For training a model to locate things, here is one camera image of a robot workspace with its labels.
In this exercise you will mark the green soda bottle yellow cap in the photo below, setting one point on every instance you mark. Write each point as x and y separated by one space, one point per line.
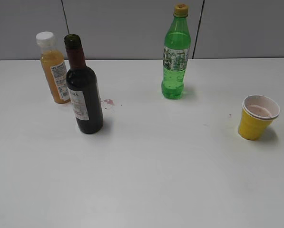
177 44

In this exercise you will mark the yellow paper cup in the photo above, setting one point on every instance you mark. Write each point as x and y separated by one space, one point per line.
258 112

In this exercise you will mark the dark red wine bottle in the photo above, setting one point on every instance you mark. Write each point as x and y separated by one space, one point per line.
82 85

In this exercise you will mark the orange juice bottle white cap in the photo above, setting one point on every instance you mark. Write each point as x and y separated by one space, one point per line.
53 65

